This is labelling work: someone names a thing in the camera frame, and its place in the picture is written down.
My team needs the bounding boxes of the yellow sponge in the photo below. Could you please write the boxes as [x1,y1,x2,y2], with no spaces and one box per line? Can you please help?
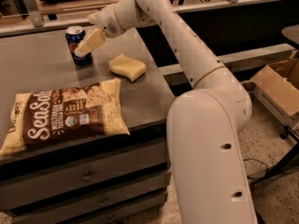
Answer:
[108,54,146,82]

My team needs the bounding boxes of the blue pepsi can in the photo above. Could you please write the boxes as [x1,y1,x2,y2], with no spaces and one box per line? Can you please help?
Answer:
[64,25,93,68]

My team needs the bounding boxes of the black cable on floor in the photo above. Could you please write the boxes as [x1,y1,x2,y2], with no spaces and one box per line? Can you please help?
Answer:
[242,158,270,182]

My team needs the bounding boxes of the grey drawer cabinet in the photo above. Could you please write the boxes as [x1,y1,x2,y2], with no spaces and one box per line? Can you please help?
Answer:
[0,30,174,224]

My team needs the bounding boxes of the cardboard box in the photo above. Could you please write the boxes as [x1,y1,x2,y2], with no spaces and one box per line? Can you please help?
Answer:
[251,58,299,130]

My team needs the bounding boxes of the metal railing frame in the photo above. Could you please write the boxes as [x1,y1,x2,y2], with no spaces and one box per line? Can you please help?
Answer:
[0,0,280,37]

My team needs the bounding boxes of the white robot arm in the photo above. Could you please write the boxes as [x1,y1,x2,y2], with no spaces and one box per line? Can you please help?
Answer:
[88,0,258,224]

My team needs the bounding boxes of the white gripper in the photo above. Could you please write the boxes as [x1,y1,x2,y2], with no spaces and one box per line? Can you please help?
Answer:
[75,4,125,57]

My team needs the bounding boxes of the brown sea salt chip bag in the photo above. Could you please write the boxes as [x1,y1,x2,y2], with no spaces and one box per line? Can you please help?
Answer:
[0,78,129,155]

